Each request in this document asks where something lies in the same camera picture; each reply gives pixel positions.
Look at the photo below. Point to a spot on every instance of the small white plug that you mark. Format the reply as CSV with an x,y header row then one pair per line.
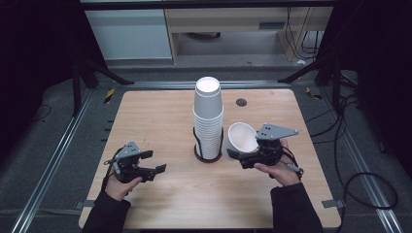
x,y
301,61

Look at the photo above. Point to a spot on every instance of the grey socket box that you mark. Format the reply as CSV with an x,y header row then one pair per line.
x,y
272,25

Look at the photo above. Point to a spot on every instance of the person's left hand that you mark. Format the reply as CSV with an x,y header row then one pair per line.
x,y
118,191

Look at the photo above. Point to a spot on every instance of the metal floor rail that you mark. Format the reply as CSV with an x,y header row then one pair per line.
x,y
366,181
48,168

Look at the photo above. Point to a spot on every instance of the person's right hand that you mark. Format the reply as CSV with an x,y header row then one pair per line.
x,y
285,173

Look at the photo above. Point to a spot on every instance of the black metal stand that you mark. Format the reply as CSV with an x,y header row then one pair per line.
x,y
335,84
76,90

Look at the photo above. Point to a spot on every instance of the white cabinet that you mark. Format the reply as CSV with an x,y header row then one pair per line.
x,y
129,34

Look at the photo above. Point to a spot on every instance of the black table grommet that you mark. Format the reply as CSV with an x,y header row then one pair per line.
x,y
241,102

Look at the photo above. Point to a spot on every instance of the yellow black tape strip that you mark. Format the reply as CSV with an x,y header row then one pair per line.
x,y
109,96
313,93

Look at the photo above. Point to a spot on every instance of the stack of white cups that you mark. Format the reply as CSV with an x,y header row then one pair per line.
x,y
208,123

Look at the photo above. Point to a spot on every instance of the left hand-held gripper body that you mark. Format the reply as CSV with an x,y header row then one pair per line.
x,y
124,166

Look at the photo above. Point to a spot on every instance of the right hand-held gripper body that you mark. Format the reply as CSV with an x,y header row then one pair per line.
x,y
270,152

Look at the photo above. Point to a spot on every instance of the white paper cup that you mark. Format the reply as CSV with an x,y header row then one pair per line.
x,y
241,137

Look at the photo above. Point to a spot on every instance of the metal cross rail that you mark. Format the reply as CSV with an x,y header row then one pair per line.
x,y
162,84

